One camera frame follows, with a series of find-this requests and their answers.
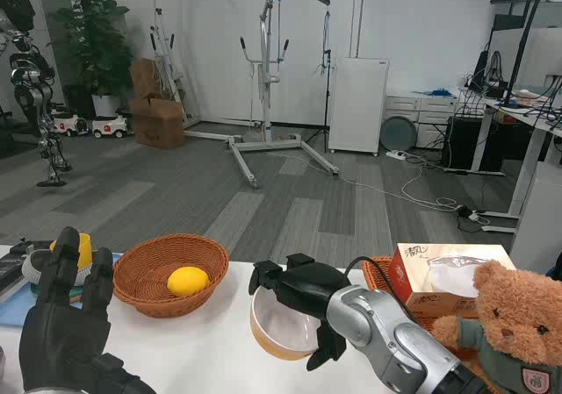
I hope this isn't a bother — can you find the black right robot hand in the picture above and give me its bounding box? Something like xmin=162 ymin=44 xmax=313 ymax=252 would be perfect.
xmin=248 ymin=253 xmax=352 ymax=372

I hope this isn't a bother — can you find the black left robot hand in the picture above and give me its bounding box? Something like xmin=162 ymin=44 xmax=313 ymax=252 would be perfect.
xmin=18 ymin=226 xmax=157 ymax=394

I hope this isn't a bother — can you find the white orange plastic bowl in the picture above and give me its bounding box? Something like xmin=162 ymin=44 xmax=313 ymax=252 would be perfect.
xmin=249 ymin=284 xmax=328 ymax=362

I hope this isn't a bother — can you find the green plate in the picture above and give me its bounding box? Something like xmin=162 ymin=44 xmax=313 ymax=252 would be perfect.
xmin=30 ymin=279 xmax=85 ymax=304

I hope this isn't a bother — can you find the light blue mat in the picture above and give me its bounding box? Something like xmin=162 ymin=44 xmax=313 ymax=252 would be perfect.
xmin=0 ymin=253 xmax=125 ymax=327

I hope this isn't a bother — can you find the white grey sneaker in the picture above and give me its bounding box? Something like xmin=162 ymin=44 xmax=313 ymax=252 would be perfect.
xmin=21 ymin=248 xmax=93 ymax=288

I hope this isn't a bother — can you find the black flat device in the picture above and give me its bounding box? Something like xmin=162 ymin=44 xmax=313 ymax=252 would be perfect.
xmin=0 ymin=239 xmax=54 ymax=304

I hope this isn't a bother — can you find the yellow plastic cup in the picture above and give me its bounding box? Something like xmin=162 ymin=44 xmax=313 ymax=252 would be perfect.
xmin=49 ymin=233 xmax=95 ymax=268

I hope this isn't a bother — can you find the round brown wicker basket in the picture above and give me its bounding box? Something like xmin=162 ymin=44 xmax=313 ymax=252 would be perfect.
xmin=112 ymin=233 xmax=231 ymax=319

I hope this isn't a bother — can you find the yellow lemon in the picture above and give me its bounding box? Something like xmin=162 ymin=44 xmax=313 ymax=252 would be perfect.
xmin=167 ymin=266 xmax=211 ymax=298

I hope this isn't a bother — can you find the rectangular brown wicker tray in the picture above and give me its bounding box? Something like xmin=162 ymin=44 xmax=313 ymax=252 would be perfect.
xmin=360 ymin=255 xmax=479 ymax=360

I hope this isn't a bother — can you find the red beige tissue box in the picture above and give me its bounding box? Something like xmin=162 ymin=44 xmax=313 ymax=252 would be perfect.
xmin=388 ymin=242 xmax=517 ymax=320

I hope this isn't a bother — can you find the round grey tray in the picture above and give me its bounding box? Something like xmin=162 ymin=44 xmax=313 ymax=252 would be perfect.
xmin=379 ymin=116 xmax=418 ymax=153

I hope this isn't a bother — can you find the black white power strip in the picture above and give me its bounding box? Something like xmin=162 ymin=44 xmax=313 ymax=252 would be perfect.
xmin=456 ymin=204 xmax=491 ymax=226

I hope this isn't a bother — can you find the tall white cabinet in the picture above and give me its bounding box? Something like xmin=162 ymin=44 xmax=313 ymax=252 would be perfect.
xmin=328 ymin=56 xmax=391 ymax=157

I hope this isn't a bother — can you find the black tripod stand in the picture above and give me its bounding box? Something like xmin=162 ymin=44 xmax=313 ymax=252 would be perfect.
xmin=305 ymin=49 xmax=335 ymax=152

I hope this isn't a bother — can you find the brown teddy bear green shirt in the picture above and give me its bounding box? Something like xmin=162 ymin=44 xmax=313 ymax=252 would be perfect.
xmin=432 ymin=260 xmax=562 ymax=394

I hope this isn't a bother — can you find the white drawer unit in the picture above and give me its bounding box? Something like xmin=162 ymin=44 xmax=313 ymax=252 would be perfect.
xmin=384 ymin=94 xmax=422 ymax=121
xmin=415 ymin=97 xmax=460 ymax=150

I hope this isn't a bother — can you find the white patient lift hoist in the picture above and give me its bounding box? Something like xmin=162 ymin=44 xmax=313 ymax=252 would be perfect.
xmin=182 ymin=0 xmax=342 ymax=191

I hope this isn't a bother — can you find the white toy car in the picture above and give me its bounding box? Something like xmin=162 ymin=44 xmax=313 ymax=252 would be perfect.
xmin=90 ymin=112 xmax=129 ymax=140
xmin=51 ymin=111 xmax=91 ymax=139

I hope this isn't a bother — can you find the black computer tower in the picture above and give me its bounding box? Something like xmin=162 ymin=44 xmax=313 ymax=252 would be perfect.
xmin=441 ymin=115 xmax=484 ymax=171

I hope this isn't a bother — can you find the large brown cardboard box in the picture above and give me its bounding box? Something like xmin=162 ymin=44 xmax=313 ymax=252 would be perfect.
xmin=128 ymin=97 xmax=185 ymax=150

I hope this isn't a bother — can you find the white plant pot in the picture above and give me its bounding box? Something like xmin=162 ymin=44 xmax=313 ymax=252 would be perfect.
xmin=90 ymin=94 xmax=123 ymax=118

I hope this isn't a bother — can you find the white side panel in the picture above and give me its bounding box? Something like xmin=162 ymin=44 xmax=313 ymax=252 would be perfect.
xmin=510 ymin=161 xmax=562 ymax=276

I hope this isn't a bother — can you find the white office desk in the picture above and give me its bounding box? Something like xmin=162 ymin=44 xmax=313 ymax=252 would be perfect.
xmin=445 ymin=97 xmax=562 ymax=233

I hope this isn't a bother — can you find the small brown cardboard box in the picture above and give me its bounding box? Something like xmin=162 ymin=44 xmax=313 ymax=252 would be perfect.
xmin=129 ymin=58 xmax=170 ymax=101

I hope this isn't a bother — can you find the black silver humanoid robot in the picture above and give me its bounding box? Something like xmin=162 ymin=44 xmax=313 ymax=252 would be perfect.
xmin=0 ymin=0 xmax=74 ymax=189

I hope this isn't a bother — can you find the green potted plant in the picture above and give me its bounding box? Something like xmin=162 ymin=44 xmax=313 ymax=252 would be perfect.
xmin=51 ymin=0 xmax=134 ymax=99

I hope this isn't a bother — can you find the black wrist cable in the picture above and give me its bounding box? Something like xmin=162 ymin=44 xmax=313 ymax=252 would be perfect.
xmin=344 ymin=255 xmax=423 ymax=325

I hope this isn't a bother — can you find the white floor cable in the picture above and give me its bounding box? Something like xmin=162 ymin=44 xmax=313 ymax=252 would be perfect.
xmin=267 ymin=150 xmax=460 ymax=213

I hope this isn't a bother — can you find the white folded lift frame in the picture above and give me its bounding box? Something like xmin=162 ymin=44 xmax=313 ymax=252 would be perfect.
xmin=148 ymin=7 xmax=201 ymax=130

